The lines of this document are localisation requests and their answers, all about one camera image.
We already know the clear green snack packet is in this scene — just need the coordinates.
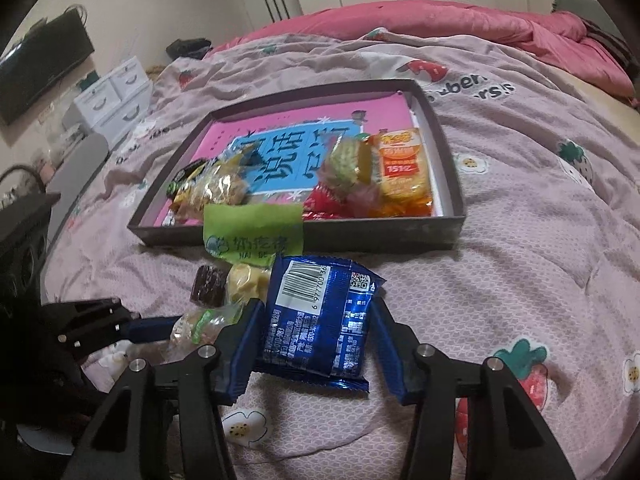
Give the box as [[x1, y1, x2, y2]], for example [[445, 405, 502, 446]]
[[167, 302, 248, 366]]

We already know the beige bed sheet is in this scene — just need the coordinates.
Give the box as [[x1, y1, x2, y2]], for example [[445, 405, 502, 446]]
[[545, 60, 640, 126]]

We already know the black green snack packet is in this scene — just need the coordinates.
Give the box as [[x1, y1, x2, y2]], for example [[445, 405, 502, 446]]
[[167, 157, 216, 198]]

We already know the red snack packet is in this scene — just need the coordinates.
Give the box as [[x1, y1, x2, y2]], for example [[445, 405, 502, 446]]
[[302, 182, 351, 221]]

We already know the striped pillow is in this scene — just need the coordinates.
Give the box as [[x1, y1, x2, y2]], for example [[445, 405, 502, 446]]
[[582, 17, 638, 73]]

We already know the white drawer cabinet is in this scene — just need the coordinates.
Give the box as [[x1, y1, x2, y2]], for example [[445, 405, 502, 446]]
[[62, 57, 153, 148]]

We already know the blue snack packet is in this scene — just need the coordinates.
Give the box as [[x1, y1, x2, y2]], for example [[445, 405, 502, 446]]
[[255, 254, 387, 396]]

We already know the pink duvet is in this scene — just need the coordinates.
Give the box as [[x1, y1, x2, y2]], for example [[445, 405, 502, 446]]
[[205, 0, 640, 106]]

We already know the black television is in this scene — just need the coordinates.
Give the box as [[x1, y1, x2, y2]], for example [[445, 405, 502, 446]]
[[0, 10, 96, 126]]

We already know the dark clothes pile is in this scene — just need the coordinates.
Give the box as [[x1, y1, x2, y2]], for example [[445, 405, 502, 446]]
[[165, 38, 213, 60]]

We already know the grey shallow box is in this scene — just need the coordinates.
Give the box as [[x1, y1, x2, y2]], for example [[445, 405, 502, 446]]
[[127, 79, 467, 256]]

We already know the orange snack packet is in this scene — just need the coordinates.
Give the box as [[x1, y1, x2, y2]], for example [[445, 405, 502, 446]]
[[370, 127, 433, 218]]

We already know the pink book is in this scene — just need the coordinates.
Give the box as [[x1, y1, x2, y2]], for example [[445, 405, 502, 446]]
[[155, 91, 416, 226]]

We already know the printed blanket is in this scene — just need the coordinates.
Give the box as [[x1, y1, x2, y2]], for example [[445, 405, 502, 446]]
[[42, 27, 640, 480]]

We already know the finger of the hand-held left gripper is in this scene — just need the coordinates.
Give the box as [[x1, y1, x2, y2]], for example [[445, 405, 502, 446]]
[[55, 315, 183, 361], [42, 297, 141, 323]]

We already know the yellow candy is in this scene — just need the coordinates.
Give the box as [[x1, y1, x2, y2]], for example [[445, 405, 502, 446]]
[[225, 262, 273, 306]]

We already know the clear biscuit packet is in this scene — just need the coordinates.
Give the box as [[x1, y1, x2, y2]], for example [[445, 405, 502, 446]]
[[172, 162, 251, 221]]

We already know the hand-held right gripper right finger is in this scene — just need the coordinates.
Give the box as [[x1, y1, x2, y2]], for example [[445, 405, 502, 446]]
[[370, 297, 576, 480]]

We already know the grey headboard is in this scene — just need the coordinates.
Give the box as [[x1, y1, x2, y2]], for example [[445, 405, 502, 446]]
[[550, 0, 640, 51]]

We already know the clear green pink packet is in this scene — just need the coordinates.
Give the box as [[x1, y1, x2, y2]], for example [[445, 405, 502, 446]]
[[320, 137, 383, 213]]

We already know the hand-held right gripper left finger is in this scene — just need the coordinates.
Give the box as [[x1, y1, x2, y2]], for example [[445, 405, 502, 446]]
[[60, 297, 266, 480]]

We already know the brown candy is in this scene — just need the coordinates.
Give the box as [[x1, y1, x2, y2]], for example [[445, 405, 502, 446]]
[[190, 265, 230, 307]]

